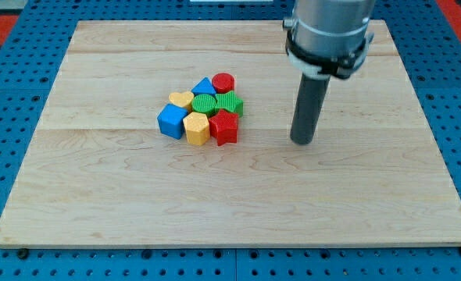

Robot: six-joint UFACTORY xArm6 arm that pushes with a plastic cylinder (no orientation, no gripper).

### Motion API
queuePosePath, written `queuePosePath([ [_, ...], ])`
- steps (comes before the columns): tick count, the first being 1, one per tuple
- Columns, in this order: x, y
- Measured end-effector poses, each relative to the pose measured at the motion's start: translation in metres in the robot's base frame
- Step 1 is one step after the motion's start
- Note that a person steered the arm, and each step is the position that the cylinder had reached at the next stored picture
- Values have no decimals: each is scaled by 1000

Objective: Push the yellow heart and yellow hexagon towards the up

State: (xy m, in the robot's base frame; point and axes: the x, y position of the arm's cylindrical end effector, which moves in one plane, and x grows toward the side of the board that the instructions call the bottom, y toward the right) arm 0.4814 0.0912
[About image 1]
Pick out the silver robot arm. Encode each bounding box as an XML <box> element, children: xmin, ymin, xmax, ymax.
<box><xmin>283</xmin><ymin>0</ymin><xmax>375</xmax><ymax>80</ymax></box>

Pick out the yellow hexagon block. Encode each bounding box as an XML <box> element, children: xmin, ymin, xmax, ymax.
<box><xmin>183</xmin><ymin>112</ymin><xmax>210</xmax><ymax>145</ymax></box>

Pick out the yellow heart block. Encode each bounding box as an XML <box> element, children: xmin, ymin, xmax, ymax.
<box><xmin>169</xmin><ymin>91</ymin><xmax>195</xmax><ymax>112</ymax></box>

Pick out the red star block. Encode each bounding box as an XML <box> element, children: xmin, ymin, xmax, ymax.
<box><xmin>209</xmin><ymin>109</ymin><xmax>239</xmax><ymax>146</ymax></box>

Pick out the green star block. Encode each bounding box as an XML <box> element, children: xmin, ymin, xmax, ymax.
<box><xmin>214</xmin><ymin>91</ymin><xmax>244</xmax><ymax>117</ymax></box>

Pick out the green cylinder block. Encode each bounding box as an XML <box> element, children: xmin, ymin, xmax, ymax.
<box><xmin>191</xmin><ymin>94</ymin><xmax>216</xmax><ymax>118</ymax></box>

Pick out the red cylinder block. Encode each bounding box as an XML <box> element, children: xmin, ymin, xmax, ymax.
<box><xmin>211</xmin><ymin>73</ymin><xmax>235</xmax><ymax>94</ymax></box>

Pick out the blue triangle block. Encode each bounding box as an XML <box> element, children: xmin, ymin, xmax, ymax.
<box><xmin>191</xmin><ymin>77</ymin><xmax>216</xmax><ymax>96</ymax></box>

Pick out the blue cube block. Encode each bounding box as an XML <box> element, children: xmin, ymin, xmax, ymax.
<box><xmin>157</xmin><ymin>104</ymin><xmax>188</xmax><ymax>139</ymax></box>

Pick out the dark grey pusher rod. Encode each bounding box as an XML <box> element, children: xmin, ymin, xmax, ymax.
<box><xmin>290</xmin><ymin>74</ymin><xmax>330</xmax><ymax>145</ymax></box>

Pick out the wooden board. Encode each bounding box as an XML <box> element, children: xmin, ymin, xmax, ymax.
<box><xmin>0</xmin><ymin>20</ymin><xmax>461</xmax><ymax>249</ymax></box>

